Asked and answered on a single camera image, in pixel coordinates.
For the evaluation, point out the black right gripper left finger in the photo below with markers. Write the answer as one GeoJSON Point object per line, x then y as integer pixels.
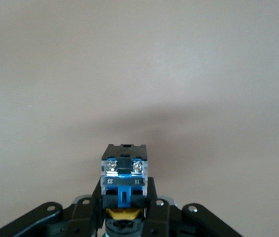
{"type": "Point", "coordinates": [85, 217]}

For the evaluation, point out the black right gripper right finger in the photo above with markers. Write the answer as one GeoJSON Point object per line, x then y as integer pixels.
{"type": "Point", "coordinates": [159, 219]}

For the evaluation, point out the blue black push button switch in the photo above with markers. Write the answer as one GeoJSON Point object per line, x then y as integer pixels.
{"type": "Point", "coordinates": [124, 170]}

